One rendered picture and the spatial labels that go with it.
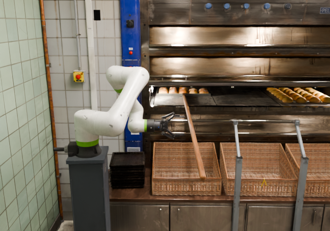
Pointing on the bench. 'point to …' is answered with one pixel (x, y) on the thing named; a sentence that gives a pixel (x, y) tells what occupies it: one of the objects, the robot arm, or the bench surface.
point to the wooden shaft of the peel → (195, 142)
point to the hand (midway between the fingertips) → (182, 125)
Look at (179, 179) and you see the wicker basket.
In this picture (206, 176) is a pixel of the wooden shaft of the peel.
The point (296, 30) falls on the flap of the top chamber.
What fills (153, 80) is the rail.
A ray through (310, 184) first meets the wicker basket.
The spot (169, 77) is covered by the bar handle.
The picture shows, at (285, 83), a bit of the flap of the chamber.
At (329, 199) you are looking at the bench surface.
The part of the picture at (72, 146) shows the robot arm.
